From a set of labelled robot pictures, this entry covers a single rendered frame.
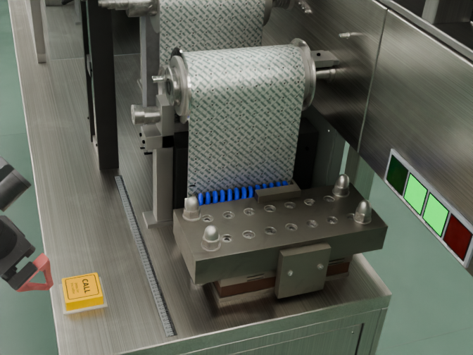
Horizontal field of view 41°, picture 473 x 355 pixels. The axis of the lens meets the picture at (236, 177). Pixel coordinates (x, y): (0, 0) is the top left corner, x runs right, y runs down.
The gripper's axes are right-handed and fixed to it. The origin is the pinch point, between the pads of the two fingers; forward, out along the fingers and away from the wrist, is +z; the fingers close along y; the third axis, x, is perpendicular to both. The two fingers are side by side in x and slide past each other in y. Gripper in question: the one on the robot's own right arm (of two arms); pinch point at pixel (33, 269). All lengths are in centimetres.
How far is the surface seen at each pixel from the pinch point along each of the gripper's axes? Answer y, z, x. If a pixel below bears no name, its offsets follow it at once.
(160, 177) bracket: 11.0, 18.9, -29.9
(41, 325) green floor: 82, 108, 22
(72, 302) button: 0.5, 14.2, 0.3
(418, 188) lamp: -38, 12, -53
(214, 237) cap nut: -13.9, 13.1, -25.4
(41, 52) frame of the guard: 104, 38, -45
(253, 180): -3.7, 24.2, -42.2
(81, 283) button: 3.7, 15.9, -3.1
